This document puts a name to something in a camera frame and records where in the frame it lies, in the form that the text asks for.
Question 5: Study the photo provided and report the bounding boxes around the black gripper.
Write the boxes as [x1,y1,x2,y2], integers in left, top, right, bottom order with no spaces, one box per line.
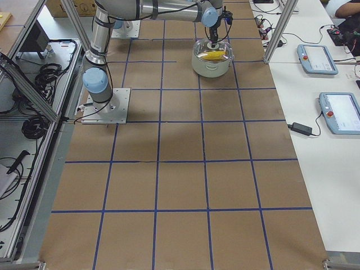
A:
[208,24,219,47]

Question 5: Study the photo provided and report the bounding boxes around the glass pot lid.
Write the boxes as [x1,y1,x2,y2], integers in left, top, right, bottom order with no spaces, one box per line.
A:
[193,39,233,62]

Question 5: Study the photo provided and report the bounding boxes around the yellow corn cob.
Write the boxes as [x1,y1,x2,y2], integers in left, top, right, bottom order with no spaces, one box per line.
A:
[201,51,226,61]

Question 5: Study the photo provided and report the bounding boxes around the pale green cooking pot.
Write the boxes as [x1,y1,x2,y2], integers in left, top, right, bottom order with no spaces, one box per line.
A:
[192,53,234,78]

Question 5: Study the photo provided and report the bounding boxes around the small circuit board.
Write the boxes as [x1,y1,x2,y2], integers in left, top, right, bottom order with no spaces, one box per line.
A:
[254,15,272,41]

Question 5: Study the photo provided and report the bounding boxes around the upper blue teach pendant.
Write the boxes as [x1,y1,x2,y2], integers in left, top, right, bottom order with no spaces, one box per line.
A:
[297,44,338,75]

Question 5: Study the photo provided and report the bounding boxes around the blue teach pendant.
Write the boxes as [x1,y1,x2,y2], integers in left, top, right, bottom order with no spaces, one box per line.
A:
[319,92,359,135]
[297,44,338,75]

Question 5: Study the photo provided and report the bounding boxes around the black power brick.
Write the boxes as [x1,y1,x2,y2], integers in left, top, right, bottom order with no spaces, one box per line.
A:
[287,122,312,136]

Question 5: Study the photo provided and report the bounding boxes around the cardboard box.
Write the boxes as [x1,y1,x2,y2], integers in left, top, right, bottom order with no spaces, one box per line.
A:
[46,0,96,17]

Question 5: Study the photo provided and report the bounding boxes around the lower blue teach pendant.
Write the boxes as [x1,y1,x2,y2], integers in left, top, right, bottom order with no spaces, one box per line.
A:
[319,92,359,135]

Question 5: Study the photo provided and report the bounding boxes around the black control box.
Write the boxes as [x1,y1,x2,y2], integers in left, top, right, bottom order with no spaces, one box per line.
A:
[19,20,50,60]

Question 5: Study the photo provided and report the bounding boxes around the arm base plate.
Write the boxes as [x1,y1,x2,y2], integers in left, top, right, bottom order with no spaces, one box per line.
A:
[80,88,131,124]
[111,20,141,39]

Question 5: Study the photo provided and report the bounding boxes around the aluminium frame right post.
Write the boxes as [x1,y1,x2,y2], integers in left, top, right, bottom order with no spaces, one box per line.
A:
[264,0,298,64]

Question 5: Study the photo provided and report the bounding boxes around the black coiled cables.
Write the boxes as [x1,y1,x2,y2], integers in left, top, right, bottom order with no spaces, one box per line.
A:
[0,39,78,233]

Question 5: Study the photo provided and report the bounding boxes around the aluminium frame left rail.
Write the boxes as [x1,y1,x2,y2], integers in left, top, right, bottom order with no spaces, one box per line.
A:
[1,1,89,269]

